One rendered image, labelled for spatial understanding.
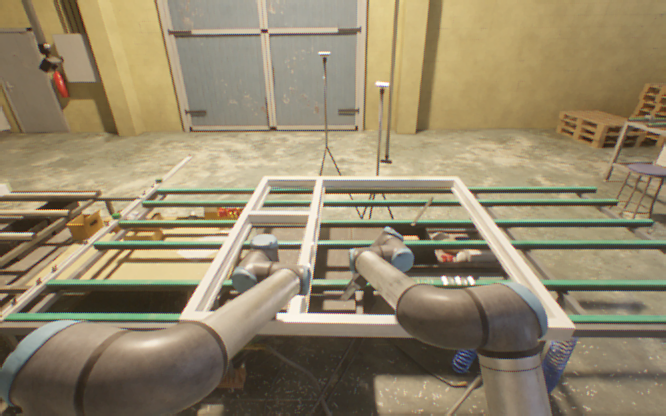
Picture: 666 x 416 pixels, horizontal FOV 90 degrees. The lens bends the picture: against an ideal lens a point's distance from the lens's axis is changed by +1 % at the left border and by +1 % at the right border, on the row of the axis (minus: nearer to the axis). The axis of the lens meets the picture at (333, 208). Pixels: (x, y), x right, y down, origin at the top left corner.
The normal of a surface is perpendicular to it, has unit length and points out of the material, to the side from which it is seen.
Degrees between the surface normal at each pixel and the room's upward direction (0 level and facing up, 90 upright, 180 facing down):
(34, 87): 90
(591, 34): 90
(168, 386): 64
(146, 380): 53
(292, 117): 90
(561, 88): 90
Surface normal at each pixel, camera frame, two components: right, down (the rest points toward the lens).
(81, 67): -0.01, 0.46
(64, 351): -0.05, -0.75
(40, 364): -0.13, -0.44
